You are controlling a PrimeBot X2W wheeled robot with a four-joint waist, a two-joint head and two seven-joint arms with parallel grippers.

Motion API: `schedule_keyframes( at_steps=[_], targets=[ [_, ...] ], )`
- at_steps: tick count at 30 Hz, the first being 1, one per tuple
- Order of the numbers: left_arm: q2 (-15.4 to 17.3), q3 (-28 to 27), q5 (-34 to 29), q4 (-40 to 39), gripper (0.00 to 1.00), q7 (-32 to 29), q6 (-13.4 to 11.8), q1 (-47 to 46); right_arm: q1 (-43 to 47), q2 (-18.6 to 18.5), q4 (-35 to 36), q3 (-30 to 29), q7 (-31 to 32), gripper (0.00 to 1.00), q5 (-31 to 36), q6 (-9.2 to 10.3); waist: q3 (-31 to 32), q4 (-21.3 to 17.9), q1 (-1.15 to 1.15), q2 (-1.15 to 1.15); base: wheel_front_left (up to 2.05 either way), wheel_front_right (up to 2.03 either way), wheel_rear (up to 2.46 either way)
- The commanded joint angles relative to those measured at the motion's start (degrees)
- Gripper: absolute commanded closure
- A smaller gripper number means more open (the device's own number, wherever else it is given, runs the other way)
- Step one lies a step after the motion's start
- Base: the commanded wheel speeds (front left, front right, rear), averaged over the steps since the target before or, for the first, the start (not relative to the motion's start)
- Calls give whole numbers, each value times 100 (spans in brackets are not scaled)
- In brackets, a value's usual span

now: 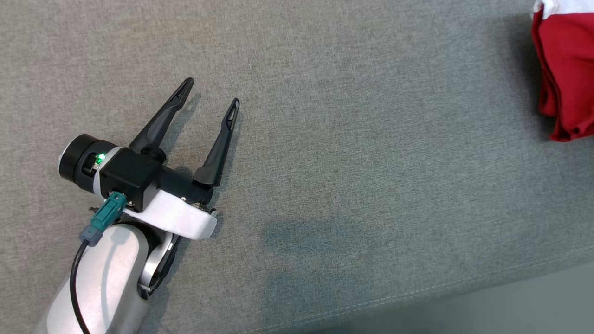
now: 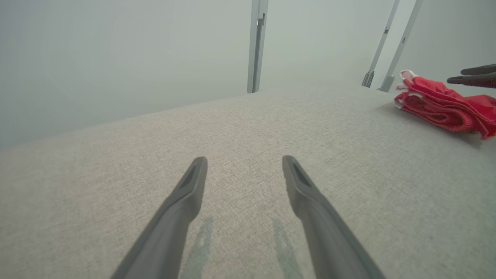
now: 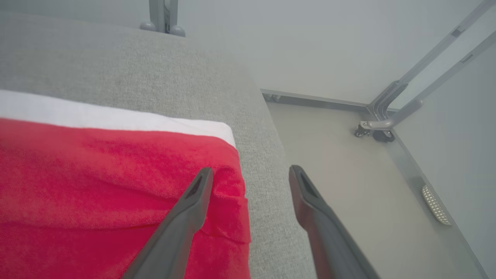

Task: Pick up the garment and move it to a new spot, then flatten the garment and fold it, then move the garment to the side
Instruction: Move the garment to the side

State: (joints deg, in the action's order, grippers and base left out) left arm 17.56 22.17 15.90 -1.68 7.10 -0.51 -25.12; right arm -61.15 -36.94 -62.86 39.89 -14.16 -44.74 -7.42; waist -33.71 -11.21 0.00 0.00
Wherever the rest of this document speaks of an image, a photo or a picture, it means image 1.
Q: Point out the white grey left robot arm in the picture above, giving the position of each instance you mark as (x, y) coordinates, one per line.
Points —
(106, 278)

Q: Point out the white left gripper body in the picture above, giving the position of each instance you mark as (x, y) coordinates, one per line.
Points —
(181, 213)

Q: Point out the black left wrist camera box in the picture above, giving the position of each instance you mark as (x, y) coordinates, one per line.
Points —
(130, 178)

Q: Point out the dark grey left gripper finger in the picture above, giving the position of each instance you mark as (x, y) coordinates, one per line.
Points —
(216, 153)
(160, 125)

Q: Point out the folded red white garment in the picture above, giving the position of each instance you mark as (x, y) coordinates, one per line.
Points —
(571, 69)

